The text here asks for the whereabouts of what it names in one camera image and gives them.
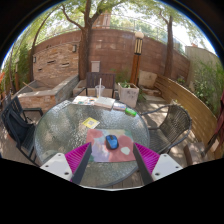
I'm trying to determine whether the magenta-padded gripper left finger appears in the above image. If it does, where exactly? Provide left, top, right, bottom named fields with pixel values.
left=40, top=142, right=93, bottom=185

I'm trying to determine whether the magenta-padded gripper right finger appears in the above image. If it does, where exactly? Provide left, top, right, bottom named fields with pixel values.
left=133, top=142, right=184, bottom=185

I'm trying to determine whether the blue computer mouse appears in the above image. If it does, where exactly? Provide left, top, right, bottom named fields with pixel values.
left=105, top=134, right=120, bottom=151

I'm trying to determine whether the floral print mouse pad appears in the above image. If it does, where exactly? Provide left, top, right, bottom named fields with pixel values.
left=85, top=128, right=137, bottom=164

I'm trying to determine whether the yellow card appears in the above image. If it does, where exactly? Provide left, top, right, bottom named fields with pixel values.
left=81, top=116, right=101, bottom=130

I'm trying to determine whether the dark wicker chair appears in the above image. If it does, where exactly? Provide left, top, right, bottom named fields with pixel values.
left=139, top=103, right=193, bottom=155

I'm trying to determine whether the green marker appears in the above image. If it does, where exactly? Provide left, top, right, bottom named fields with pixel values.
left=124, top=107, right=138, bottom=118

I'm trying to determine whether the black slatted chair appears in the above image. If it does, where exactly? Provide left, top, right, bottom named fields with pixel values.
left=0, top=95, right=44, bottom=166

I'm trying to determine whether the small thin book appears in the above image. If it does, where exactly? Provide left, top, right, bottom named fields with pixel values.
left=113, top=101, right=128, bottom=112

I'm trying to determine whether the thick white book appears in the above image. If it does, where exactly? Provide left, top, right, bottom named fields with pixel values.
left=93, top=95, right=116, bottom=110

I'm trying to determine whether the concrete planter with plants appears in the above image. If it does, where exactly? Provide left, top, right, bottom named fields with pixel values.
left=117, top=81, right=140, bottom=109

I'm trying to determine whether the black backpack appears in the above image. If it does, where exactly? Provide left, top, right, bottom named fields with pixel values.
left=6, top=109, right=29, bottom=144

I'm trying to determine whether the stone brick planter bed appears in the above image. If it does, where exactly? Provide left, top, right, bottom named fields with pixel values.
left=17, top=73, right=80, bottom=113

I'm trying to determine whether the wooden slat fence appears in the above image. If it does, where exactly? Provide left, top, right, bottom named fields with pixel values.
left=154, top=73, right=219, bottom=148

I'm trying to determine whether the clear plastic cup with straw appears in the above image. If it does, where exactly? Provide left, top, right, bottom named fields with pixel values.
left=94, top=77, right=106, bottom=98

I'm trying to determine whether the beige stone slab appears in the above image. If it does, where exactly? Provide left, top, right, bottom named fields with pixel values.
left=138, top=69, right=158, bottom=89

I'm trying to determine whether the dark wooden slat chair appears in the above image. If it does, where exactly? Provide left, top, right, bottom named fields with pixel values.
left=85, top=71, right=116, bottom=98

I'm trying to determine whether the thick tree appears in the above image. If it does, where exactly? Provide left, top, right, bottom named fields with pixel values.
left=59, top=0, right=114, bottom=80

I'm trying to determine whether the thin tree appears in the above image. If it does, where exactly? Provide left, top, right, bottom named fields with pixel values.
left=156, top=9, right=176, bottom=79

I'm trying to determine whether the grey wall utility box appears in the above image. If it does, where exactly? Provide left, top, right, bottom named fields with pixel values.
left=90, top=60, right=101, bottom=73

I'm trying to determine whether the wooden lamp post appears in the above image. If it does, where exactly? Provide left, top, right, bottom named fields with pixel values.
left=129, top=30, right=145, bottom=86

